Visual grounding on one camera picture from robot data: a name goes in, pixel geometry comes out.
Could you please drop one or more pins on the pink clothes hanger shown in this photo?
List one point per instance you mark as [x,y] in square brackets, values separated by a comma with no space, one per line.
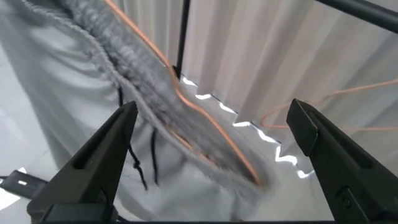
[173,79]
[367,87]

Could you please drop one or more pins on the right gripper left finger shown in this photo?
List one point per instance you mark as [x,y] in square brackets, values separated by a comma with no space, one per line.
[93,174]

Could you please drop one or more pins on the white curtain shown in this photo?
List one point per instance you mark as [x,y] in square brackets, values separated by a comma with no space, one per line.
[248,62]

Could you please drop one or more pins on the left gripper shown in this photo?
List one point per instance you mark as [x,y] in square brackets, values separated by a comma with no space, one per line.
[25,185]

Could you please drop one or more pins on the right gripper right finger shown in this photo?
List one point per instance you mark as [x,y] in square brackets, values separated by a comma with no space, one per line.
[348,174]

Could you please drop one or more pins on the pale grey shorts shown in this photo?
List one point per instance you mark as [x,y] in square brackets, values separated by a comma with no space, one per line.
[77,77]

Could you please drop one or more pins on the black clothes rack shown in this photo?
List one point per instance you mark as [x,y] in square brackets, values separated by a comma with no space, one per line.
[183,31]

